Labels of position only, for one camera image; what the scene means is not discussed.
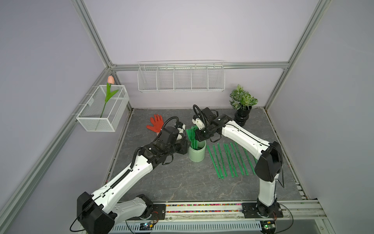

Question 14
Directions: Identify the aluminium front rail frame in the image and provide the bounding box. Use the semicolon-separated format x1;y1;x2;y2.
78;200;335;234

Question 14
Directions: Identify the pink artificial tulip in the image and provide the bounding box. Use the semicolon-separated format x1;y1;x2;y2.
100;76;118;118

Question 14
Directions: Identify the bundle of green wrapped straws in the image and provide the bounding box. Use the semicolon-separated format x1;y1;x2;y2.
186;126;198;150

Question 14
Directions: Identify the white vented cable duct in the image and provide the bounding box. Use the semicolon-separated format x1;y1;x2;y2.
110;220;262;234

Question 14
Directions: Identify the light green metal cup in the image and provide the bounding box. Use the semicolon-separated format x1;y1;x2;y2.
188;140;206;162

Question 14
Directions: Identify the green plant in black pot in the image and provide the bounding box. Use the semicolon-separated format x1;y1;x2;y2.
230;84;258;127

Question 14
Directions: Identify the white mesh side basket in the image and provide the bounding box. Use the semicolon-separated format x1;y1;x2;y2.
76;84;129;132

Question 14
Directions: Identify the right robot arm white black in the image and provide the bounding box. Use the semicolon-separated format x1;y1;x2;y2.
192;104;283;217

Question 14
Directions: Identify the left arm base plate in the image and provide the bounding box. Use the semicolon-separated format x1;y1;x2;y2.
129;203;166;220

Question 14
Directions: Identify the white wire wall shelf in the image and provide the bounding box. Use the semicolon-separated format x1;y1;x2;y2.
137;60;226;92

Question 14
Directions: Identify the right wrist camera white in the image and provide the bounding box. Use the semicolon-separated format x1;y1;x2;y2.
192;118;205;130

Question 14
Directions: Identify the red work glove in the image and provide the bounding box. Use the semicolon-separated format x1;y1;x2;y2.
146;115;164;135

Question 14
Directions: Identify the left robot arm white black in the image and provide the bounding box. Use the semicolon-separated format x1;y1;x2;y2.
77;123;190;234

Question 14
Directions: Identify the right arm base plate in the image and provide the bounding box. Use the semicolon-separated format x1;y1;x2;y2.
242;202;283;218

